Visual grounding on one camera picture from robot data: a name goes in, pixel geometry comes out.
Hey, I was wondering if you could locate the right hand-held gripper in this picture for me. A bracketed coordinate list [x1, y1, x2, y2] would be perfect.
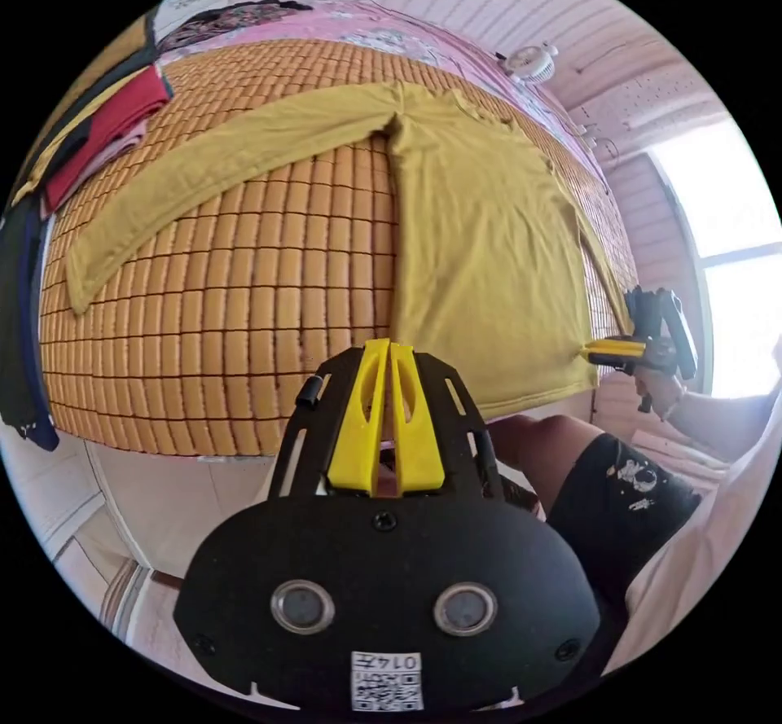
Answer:
[578, 285, 678, 373]

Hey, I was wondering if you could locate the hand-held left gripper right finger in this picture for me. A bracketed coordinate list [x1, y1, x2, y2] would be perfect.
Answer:
[389, 343, 446, 491]

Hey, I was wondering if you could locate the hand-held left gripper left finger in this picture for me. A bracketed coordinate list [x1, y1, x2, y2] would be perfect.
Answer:
[327, 338, 392, 491]

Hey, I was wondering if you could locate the deep yellow long sleeve shirt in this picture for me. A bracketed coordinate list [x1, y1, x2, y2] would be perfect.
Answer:
[65, 81, 638, 421]

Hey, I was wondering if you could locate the person's right forearm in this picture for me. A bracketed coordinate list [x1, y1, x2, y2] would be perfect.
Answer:
[666, 386, 782, 463]

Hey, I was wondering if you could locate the person's right hand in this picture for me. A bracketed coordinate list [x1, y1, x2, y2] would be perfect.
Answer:
[634, 363, 687, 421]

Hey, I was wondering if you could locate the person's body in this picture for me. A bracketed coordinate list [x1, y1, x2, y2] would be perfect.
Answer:
[487, 363, 782, 676]

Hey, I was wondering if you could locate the bed with woven mat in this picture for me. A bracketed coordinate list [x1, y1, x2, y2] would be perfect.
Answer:
[36, 0, 643, 458]

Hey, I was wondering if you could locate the window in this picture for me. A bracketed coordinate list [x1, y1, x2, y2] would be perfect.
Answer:
[646, 117, 782, 401]

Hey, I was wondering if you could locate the white fan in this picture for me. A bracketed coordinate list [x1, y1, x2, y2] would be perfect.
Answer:
[505, 43, 560, 86]

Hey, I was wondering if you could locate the pile of clothes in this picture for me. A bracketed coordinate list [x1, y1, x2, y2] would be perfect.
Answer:
[0, 9, 176, 451]

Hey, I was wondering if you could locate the dark floral cloth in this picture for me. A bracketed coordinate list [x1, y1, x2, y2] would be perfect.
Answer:
[158, 0, 314, 55]

